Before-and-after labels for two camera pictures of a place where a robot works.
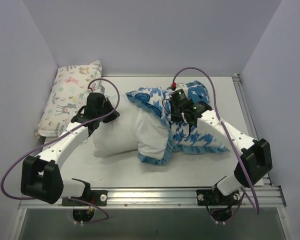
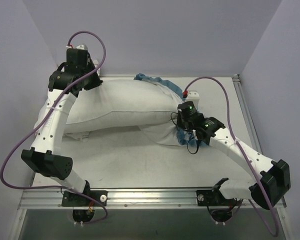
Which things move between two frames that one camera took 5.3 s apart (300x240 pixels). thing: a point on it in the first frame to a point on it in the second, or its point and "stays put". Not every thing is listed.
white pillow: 136,128 to 118,102
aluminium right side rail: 237,81 stays put
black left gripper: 108,107 to 94,81
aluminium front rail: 266,197 stays put
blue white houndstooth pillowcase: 181,138 to 170,134
